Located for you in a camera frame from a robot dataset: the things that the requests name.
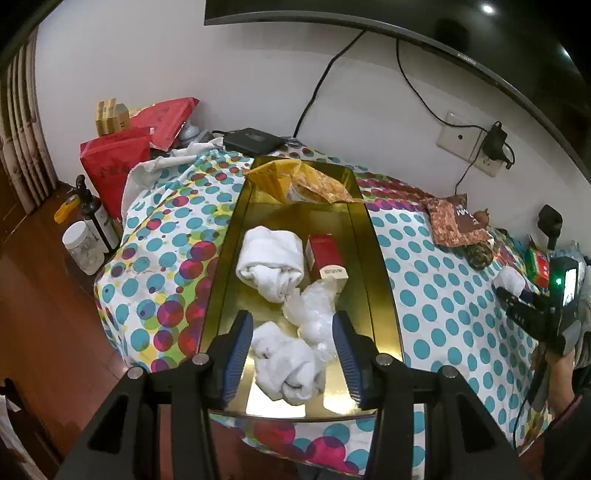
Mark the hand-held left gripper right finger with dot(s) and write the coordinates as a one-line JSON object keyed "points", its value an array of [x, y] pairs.
{"points": [[346, 367]]}

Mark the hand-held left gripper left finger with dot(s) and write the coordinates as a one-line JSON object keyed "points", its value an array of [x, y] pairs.
{"points": [[235, 357]]}

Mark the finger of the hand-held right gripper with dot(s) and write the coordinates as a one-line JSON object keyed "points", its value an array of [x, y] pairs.
{"points": [[528, 294], [515, 307]]}

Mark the white sock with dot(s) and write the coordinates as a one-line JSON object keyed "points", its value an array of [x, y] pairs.
{"points": [[511, 278], [291, 369]]}

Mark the clear plastic bag bundle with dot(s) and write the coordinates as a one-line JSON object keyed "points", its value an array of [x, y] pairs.
{"points": [[314, 300], [318, 339]]}

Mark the camouflage sock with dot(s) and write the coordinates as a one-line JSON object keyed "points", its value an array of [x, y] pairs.
{"points": [[480, 254]]}

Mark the brown-haired doll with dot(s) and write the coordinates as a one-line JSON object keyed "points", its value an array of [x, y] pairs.
{"points": [[483, 218]]}

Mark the brown snack packet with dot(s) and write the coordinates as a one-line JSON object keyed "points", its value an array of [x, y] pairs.
{"points": [[455, 221]]}

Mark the white towel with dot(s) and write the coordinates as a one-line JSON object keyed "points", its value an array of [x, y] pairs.
{"points": [[268, 254]]}

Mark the red cigarette box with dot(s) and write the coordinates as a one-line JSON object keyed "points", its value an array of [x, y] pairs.
{"points": [[323, 251]]}

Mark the gold tin box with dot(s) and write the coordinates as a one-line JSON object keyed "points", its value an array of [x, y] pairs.
{"points": [[277, 221]]}

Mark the yellow snack packet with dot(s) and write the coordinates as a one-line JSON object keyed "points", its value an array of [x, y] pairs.
{"points": [[295, 182]]}

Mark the person's right forearm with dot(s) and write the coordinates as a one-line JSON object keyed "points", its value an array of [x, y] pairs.
{"points": [[568, 443]]}

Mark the person's right hand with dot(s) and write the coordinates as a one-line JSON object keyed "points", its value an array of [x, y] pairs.
{"points": [[561, 378]]}

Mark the red green medicine box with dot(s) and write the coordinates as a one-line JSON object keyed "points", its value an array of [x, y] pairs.
{"points": [[538, 265]]}

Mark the plastic bag of supplies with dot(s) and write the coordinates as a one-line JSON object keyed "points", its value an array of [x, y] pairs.
{"points": [[572, 253]]}

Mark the polka dot tablecloth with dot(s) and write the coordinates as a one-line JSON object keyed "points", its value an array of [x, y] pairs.
{"points": [[443, 314]]}

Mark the dark wooden side table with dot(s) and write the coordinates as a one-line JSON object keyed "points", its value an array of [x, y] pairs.
{"points": [[111, 265]]}

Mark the black power adapter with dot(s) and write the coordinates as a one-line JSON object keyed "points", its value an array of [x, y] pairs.
{"points": [[495, 141]]}

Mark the white plastic jar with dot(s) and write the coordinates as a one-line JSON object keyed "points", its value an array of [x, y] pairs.
{"points": [[85, 249]]}

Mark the dark pump bottle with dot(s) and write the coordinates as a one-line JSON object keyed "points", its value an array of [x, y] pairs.
{"points": [[99, 221]]}

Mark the black set-top box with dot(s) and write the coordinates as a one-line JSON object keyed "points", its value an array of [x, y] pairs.
{"points": [[251, 138]]}

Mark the yellow hand tool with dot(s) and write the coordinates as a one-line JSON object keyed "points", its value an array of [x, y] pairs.
{"points": [[64, 210]]}

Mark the white blue ceramic jar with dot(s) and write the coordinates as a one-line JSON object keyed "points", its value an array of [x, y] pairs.
{"points": [[189, 134]]}

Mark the red paper bag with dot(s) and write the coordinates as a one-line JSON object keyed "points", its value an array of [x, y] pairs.
{"points": [[115, 161]]}

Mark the red gift bag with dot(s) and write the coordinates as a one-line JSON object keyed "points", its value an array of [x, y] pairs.
{"points": [[166, 115]]}

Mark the stacked cardboard boxes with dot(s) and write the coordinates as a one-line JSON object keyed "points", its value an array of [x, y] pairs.
{"points": [[111, 115]]}

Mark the black television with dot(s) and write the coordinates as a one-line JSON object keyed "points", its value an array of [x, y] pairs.
{"points": [[369, 11]]}

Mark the wall socket plate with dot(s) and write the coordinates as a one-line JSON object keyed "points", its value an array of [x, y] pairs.
{"points": [[457, 136]]}

